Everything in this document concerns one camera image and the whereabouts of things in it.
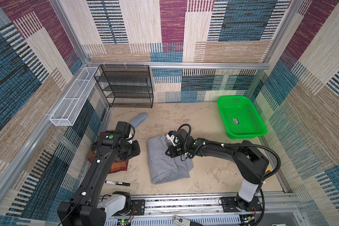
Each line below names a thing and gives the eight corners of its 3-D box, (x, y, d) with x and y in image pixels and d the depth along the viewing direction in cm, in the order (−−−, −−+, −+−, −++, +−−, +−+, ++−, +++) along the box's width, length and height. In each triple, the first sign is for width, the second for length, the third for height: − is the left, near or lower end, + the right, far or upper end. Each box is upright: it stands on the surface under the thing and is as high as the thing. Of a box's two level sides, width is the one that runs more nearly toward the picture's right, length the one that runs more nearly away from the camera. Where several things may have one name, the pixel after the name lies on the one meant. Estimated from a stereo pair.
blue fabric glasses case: (129, 123, 110) (128, 121, 109) (144, 112, 118) (143, 110, 116) (135, 128, 108) (134, 126, 106) (149, 116, 115) (149, 115, 113)
